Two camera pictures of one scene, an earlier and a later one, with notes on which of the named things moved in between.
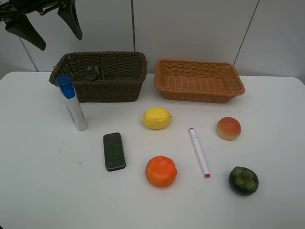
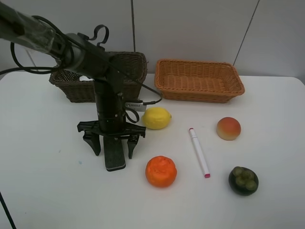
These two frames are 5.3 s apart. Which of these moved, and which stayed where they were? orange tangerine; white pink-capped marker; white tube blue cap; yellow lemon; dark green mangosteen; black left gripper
Moved: black left gripper; white tube blue cap
Stayed: dark green mangosteen; orange tangerine; yellow lemon; white pink-capped marker
